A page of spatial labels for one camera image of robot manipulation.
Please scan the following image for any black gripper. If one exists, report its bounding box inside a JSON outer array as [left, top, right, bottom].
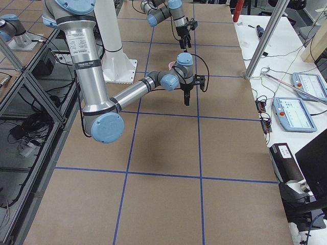
[[180, 83, 194, 106], [175, 25, 192, 49]]

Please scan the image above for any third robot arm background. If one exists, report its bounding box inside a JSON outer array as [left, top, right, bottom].
[[1, 14, 38, 52]]

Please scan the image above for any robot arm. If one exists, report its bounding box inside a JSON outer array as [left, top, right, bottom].
[[140, 1, 197, 51], [42, 1, 195, 143]]

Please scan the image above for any pink mesh pen holder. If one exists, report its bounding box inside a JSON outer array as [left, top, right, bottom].
[[168, 61, 177, 70]]

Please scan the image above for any red bottle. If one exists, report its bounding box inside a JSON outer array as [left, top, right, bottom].
[[233, 0, 245, 22]]

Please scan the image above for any blue tape grid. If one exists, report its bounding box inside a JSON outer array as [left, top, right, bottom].
[[0, 2, 279, 245]]

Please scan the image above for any blue teach pendant near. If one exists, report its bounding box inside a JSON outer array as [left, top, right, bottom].
[[273, 97, 317, 133]]

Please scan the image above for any blue teach pendant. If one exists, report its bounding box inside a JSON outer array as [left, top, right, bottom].
[[291, 72, 326, 101], [273, 97, 317, 133]]

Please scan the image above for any grey office chair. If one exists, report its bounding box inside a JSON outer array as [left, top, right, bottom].
[[299, 26, 319, 40]]

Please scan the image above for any dark cardboard box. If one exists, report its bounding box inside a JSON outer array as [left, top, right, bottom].
[[269, 143, 304, 184]]

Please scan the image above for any blue teach pendant far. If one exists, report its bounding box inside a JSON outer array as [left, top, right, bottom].
[[291, 72, 326, 101]]

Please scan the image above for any wooden board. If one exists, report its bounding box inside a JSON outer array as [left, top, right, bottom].
[[301, 20, 326, 63]]

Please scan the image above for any metal reacher grabber stick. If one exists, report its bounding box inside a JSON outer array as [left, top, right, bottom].
[[261, 71, 326, 105]]

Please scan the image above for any black monitor with stand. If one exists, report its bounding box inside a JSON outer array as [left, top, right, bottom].
[[278, 131, 326, 222]]

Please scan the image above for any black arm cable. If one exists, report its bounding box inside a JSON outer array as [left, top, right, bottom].
[[190, 53, 210, 93]]

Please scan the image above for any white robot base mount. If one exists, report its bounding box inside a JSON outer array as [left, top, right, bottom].
[[94, 0, 137, 84]]

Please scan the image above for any aluminium frame post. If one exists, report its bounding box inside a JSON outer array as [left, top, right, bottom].
[[244, 0, 290, 80]]

